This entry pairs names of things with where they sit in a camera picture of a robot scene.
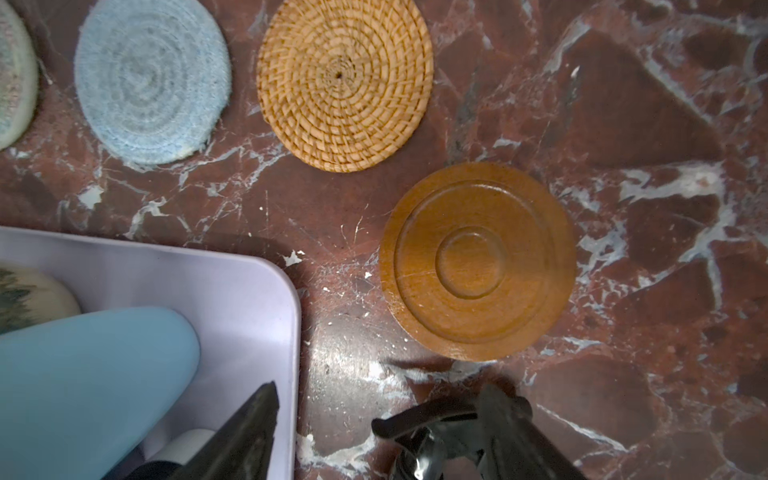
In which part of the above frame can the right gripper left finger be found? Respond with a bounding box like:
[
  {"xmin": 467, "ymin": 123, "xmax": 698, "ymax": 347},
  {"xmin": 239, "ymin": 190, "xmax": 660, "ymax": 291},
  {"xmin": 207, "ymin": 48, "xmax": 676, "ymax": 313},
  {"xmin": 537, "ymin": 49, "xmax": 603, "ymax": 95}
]
[{"xmin": 170, "ymin": 382, "xmax": 280, "ymax": 480}]

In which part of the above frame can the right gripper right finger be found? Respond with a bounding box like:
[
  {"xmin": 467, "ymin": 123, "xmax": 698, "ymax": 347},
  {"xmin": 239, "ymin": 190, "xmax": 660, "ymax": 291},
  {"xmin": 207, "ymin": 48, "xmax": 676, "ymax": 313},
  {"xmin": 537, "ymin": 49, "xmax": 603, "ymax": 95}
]
[{"xmin": 476, "ymin": 384, "xmax": 585, "ymax": 480}]

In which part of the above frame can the light blue mug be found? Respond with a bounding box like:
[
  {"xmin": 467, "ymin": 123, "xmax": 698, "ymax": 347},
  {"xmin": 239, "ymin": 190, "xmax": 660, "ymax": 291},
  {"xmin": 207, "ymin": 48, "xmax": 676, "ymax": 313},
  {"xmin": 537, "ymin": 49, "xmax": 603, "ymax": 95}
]
[{"xmin": 1, "ymin": 307, "xmax": 200, "ymax": 479}]

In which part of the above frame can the beige ceramic mug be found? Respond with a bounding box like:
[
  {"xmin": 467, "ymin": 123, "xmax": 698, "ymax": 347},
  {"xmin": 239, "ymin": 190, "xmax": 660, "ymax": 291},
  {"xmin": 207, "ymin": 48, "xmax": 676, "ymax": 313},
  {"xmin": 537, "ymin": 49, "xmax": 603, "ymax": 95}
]
[{"xmin": 1, "ymin": 263, "xmax": 82, "ymax": 334}]

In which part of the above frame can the right brown wooden coaster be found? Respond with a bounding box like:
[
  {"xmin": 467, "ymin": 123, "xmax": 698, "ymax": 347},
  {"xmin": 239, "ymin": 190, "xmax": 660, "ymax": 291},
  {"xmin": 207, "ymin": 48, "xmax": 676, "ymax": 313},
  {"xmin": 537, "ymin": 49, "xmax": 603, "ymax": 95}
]
[{"xmin": 379, "ymin": 162, "xmax": 577, "ymax": 362}]

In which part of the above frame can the rattan coaster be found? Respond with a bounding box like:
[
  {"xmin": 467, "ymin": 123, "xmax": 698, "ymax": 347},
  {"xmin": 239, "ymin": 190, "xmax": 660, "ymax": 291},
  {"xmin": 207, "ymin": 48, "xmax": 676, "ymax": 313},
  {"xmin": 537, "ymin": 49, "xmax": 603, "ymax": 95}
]
[{"xmin": 255, "ymin": 1, "xmax": 434, "ymax": 173}]

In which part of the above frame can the blue-grey woven coaster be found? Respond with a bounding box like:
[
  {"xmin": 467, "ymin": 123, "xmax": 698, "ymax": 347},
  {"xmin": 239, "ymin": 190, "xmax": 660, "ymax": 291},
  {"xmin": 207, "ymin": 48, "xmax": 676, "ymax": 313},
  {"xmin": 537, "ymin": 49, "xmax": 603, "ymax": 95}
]
[{"xmin": 74, "ymin": 1, "xmax": 232, "ymax": 166}]

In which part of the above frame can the multicolour woven coaster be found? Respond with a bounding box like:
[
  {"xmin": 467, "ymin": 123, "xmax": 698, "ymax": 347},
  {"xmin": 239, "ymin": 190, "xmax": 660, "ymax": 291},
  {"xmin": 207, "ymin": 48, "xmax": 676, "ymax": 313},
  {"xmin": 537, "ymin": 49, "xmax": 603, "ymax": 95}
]
[{"xmin": 1, "ymin": 0, "xmax": 39, "ymax": 149}]

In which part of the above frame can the black mug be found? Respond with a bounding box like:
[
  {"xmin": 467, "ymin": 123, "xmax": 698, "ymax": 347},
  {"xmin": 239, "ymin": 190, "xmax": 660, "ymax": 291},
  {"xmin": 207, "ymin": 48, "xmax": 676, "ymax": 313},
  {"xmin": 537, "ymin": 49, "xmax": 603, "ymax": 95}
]
[{"xmin": 126, "ymin": 429, "xmax": 215, "ymax": 480}]

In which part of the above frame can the lavender plastic tray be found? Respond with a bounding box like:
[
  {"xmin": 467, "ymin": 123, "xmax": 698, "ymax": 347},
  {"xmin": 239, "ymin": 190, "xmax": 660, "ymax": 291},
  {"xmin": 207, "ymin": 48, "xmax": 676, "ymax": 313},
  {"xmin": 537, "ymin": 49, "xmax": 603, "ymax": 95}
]
[{"xmin": 1, "ymin": 227, "xmax": 301, "ymax": 479}]

